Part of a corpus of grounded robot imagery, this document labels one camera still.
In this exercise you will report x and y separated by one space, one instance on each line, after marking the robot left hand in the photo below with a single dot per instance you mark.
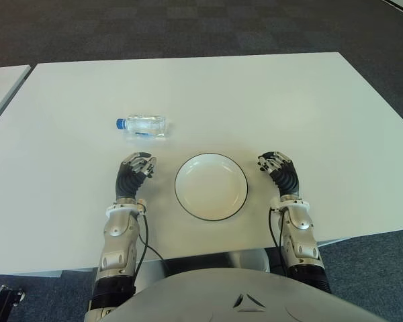
131 181

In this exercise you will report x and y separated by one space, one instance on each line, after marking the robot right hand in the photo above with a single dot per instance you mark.
287 179

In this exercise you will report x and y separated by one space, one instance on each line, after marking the clear water bottle blue cap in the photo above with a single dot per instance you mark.
146 126

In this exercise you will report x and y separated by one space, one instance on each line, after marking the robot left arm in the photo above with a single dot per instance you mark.
119 241

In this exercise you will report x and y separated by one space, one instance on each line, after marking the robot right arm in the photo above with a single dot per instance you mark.
300 234

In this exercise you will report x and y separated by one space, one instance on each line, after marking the white plate black rim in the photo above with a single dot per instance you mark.
211 188

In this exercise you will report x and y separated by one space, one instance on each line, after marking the white robot leg cover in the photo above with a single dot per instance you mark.
248 260

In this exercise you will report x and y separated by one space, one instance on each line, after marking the grey robot torso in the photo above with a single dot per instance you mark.
248 298

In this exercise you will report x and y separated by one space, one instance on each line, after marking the neighbouring white table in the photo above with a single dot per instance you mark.
0 87

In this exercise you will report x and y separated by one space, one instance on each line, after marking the black metal stand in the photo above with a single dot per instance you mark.
7 300

